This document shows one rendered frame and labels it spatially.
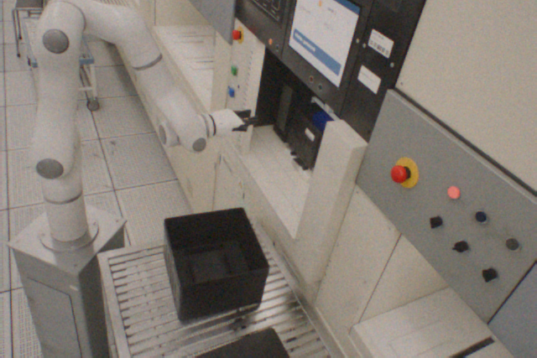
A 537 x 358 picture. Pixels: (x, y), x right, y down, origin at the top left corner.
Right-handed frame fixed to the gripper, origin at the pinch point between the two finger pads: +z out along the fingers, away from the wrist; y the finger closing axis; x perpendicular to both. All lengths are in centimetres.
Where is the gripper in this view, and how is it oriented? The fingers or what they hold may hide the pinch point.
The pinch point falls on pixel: (249, 116)
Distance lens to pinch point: 150.3
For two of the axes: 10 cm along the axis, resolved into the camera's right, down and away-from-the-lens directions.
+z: 8.3, -2.2, 5.2
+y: 5.4, 5.6, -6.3
